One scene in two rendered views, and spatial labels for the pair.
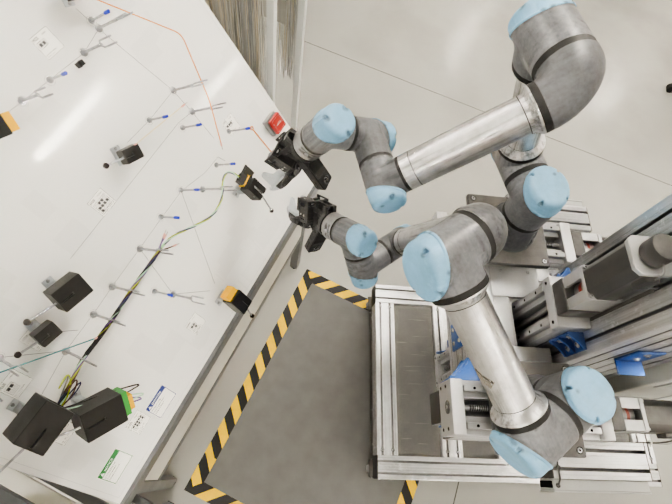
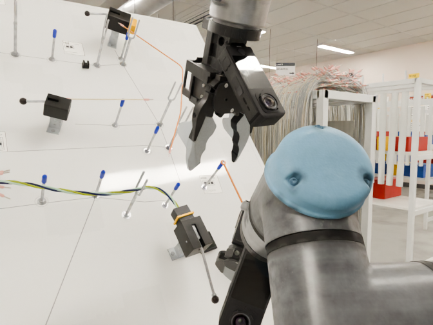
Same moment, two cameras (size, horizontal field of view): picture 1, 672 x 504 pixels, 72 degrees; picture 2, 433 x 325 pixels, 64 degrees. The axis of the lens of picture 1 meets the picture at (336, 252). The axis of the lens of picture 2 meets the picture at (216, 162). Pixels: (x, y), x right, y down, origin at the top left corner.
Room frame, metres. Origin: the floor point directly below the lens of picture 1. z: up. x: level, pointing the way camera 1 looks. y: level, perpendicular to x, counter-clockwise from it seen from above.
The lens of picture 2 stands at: (0.32, -0.20, 1.29)
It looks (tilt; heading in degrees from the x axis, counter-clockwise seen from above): 5 degrees down; 48
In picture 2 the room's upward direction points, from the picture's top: straight up
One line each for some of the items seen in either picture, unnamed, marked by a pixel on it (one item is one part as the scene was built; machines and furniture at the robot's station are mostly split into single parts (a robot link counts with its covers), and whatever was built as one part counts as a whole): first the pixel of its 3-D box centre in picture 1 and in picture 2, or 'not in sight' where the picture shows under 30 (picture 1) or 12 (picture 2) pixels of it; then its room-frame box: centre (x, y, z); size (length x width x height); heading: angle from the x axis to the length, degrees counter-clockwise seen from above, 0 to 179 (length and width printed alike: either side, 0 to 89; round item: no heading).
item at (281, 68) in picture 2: not in sight; (285, 60); (7.17, 4.95, 2.96); 0.46 x 0.02 x 0.68; 137
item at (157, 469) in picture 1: (191, 397); not in sight; (0.15, 0.32, 0.60); 0.55 x 0.02 x 0.39; 170
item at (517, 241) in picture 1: (516, 220); not in sight; (0.79, -0.46, 1.21); 0.15 x 0.15 x 0.10
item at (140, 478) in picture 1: (234, 310); not in sight; (0.41, 0.25, 0.83); 1.18 x 0.05 x 0.06; 170
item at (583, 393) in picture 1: (573, 398); not in sight; (0.30, -0.57, 1.33); 0.13 x 0.12 x 0.14; 142
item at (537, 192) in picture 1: (536, 196); not in sight; (0.80, -0.46, 1.33); 0.13 x 0.12 x 0.14; 28
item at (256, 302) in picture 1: (270, 266); not in sight; (0.69, 0.23, 0.60); 0.55 x 0.03 x 0.39; 170
